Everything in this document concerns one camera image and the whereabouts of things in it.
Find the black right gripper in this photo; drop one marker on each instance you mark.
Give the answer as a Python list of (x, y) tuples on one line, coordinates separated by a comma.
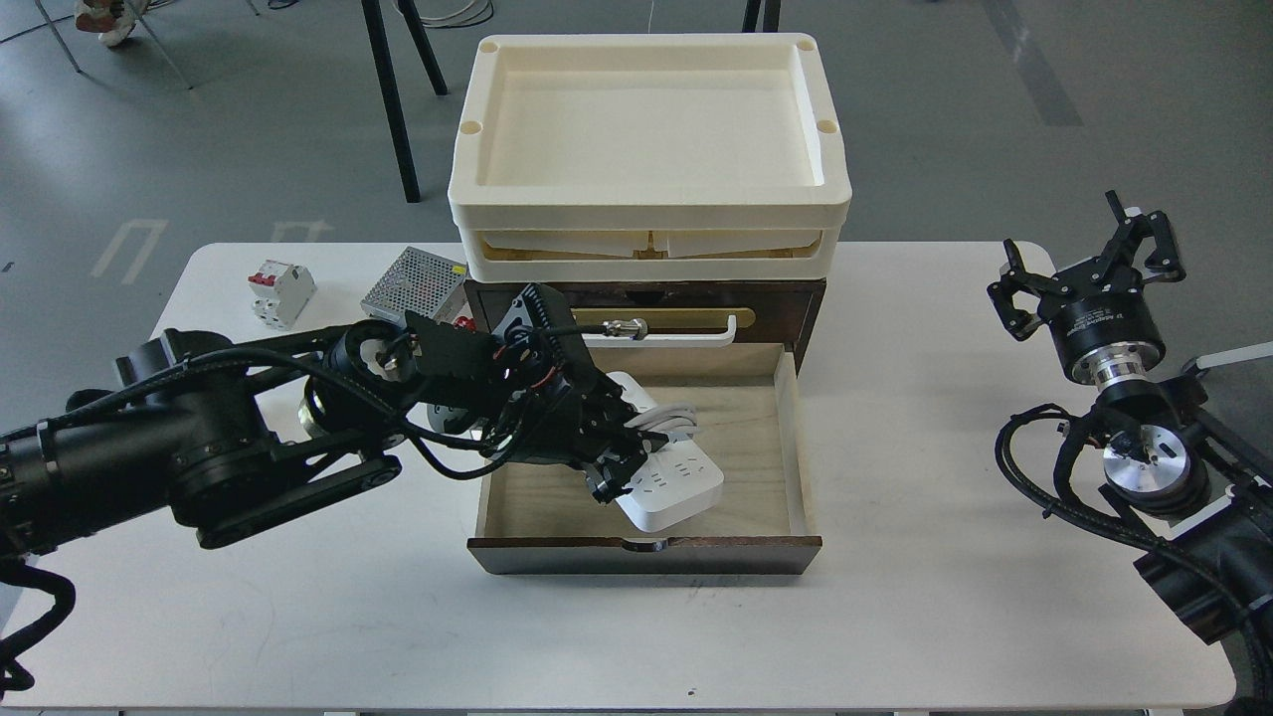
[(1102, 320)]

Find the black table leg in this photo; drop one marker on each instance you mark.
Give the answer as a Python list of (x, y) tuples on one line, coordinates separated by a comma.
[(374, 20)]

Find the grey chair legs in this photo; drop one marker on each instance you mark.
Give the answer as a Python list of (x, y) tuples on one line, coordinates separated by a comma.
[(113, 22)]

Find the white power strip with cable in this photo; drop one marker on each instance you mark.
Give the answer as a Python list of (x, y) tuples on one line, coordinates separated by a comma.
[(678, 481)]

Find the open wooden drawer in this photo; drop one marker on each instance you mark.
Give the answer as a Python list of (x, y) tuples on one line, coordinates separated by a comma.
[(730, 500)]

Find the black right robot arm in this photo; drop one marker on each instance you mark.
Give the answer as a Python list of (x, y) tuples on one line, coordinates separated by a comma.
[(1147, 467)]

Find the white red circuit breaker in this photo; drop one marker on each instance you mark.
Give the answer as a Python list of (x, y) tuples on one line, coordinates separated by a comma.
[(281, 292)]

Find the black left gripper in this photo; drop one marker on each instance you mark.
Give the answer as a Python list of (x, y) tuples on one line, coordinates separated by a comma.
[(564, 424)]

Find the white drawer handle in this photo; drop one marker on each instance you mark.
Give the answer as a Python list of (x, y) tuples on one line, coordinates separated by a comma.
[(666, 340)]

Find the cream plastic tray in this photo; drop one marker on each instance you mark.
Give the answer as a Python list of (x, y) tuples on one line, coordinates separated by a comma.
[(606, 158)]

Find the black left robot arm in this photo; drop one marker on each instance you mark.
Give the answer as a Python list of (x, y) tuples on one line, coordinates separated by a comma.
[(238, 438)]

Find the silver mesh power supply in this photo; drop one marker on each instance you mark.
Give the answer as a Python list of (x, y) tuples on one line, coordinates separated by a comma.
[(419, 282)]

